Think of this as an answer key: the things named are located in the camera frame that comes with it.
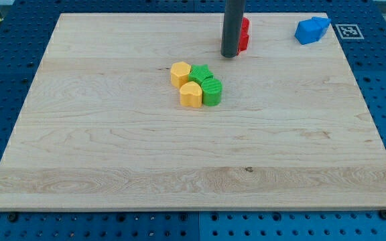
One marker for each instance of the light wooden board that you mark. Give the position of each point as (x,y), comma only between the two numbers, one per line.
(102,128)

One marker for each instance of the white fiducial marker tag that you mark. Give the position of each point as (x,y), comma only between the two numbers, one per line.
(349,31)

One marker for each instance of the yellow heart block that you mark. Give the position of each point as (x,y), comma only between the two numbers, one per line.
(191,95)

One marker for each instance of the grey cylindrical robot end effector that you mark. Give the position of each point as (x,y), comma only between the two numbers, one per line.
(231,30)

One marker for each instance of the red block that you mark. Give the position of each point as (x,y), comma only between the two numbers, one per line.
(244,36)

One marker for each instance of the blue pentagon block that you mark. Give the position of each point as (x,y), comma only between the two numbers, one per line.
(312,30)

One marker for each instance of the green cylinder block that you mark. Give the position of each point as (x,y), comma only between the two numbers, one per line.
(211,91)

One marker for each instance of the green star block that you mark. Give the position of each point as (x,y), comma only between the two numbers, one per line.
(199,73)

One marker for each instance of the yellow hexagon block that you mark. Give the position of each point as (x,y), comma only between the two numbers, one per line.
(179,73)

